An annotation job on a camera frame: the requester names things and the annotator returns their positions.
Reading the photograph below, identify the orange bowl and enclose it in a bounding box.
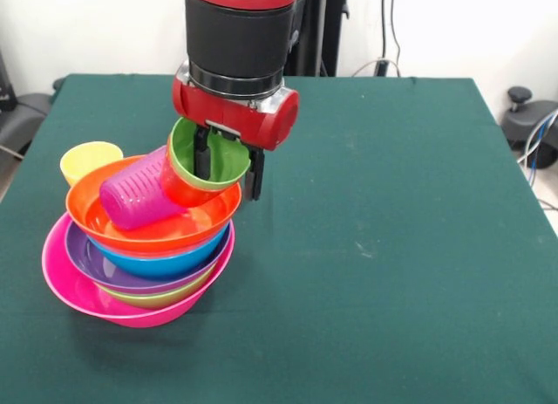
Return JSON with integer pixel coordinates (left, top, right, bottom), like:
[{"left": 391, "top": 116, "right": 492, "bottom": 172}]
[{"left": 65, "top": 154, "right": 243, "bottom": 253}]

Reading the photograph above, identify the yellow cup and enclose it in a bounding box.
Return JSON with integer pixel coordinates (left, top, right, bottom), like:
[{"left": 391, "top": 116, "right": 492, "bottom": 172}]
[{"left": 59, "top": 140, "right": 125, "bottom": 187}]

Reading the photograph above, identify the green bowl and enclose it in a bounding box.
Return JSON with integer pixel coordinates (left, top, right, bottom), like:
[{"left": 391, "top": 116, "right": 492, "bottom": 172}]
[{"left": 102, "top": 264, "right": 217, "bottom": 310}]

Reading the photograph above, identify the blue bowl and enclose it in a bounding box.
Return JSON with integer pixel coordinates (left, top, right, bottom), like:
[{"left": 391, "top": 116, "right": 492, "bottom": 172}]
[{"left": 89, "top": 223, "right": 231, "bottom": 279}]

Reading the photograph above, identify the blue cable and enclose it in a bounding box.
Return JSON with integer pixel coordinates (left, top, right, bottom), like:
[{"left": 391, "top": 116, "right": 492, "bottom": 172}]
[{"left": 527, "top": 110, "right": 553, "bottom": 174}]

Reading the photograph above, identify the grey cable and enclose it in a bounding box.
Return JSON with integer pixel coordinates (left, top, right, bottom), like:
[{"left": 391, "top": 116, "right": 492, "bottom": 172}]
[{"left": 517, "top": 109, "right": 558, "bottom": 165}]

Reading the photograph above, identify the purple cup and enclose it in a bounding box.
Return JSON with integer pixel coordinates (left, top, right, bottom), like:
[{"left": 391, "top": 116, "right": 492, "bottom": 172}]
[{"left": 99, "top": 145, "right": 187, "bottom": 231}]

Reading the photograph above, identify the dark green tablecloth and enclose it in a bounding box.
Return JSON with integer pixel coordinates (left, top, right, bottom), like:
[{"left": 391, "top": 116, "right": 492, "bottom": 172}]
[{"left": 0, "top": 73, "right": 558, "bottom": 404}]

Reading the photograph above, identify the black equipment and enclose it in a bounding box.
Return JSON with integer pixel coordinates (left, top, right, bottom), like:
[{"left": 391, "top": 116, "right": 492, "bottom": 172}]
[{"left": 0, "top": 50, "right": 56, "bottom": 161}]

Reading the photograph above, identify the orange cup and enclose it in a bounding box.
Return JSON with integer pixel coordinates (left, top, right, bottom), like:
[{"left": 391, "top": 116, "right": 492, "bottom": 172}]
[{"left": 160, "top": 153, "right": 228, "bottom": 209}]

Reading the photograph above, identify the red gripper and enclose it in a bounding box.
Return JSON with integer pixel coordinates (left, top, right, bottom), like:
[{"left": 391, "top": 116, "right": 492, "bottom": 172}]
[{"left": 171, "top": 74, "right": 301, "bottom": 202}]

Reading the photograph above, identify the green cup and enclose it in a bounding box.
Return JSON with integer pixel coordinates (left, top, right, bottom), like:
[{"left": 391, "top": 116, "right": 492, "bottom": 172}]
[{"left": 167, "top": 117, "right": 252, "bottom": 191}]

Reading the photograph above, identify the purple bowl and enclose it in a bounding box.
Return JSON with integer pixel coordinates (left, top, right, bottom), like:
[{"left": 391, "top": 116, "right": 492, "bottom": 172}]
[{"left": 64, "top": 220, "right": 232, "bottom": 296}]

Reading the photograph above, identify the pink bowl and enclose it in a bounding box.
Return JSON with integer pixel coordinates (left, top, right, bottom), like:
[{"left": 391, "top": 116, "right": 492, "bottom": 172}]
[{"left": 41, "top": 211, "right": 236, "bottom": 328}]

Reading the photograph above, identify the black cable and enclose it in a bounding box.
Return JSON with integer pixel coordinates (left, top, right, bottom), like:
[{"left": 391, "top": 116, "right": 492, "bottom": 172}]
[
  {"left": 382, "top": 0, "right": 390, "bottom": 63},
  {"left": 391, "top": 0, "right": 404, "bottom": 78}
]

